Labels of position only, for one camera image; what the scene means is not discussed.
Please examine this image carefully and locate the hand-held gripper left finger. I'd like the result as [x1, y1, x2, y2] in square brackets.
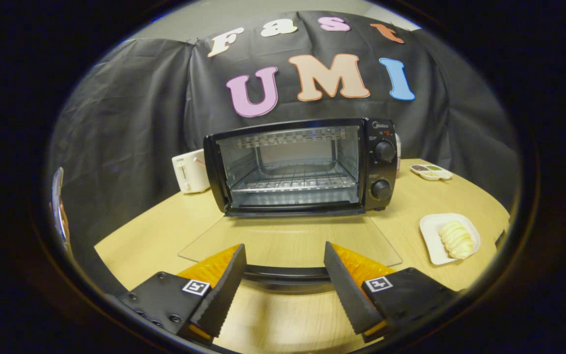
[116, 243, 247, 345]

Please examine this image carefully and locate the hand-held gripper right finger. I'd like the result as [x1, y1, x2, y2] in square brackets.
[323, 241, 460, 344]

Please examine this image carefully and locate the ridged bread roll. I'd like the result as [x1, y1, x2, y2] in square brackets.
[439, 220, 475, 260]

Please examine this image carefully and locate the black toaster oven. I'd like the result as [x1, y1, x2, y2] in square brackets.
[178, 117, 402, 295]

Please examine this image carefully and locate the white pop-up toaster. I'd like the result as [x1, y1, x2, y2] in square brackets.
[171, 148, 211, 194]

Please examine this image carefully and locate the white square plate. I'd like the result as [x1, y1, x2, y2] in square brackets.
[419, 213, 481, 266]

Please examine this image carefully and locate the white divided seasoning dish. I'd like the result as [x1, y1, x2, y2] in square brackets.
[409, 164, 453, 181]

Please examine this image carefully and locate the colourful flat object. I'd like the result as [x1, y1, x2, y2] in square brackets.
[50, 166, 72, 251]

